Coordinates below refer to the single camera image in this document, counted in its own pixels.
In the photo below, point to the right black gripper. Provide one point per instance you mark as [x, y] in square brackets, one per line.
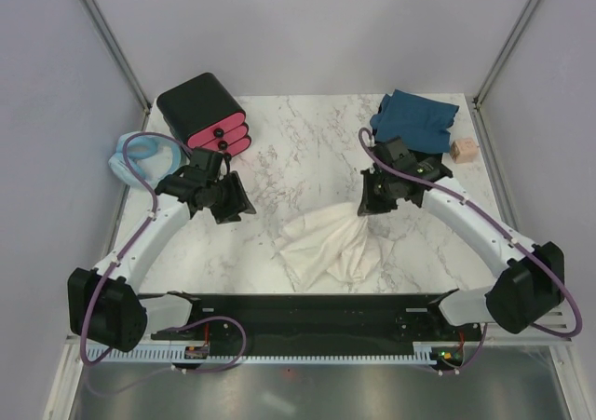
[370, 205]

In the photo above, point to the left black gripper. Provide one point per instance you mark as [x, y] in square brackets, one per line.
[239, 202]

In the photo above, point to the white t shirt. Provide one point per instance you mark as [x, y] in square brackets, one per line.
[332, 241]

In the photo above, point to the black pink drawer box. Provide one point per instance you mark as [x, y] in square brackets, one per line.
[201, 112]

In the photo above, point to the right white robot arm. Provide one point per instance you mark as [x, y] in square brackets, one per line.
[528, 277]

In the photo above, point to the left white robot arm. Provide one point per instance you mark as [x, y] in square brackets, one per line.
[104, 305]

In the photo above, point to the folded teal t shirt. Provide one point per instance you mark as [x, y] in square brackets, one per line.
[404, 101]

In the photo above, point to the small pink cube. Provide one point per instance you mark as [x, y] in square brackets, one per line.
[464, 150]

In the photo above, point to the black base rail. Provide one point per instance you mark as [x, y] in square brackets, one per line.
[333, 323]

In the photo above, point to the white slotted cable duct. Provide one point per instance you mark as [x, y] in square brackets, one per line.
[193, 353]

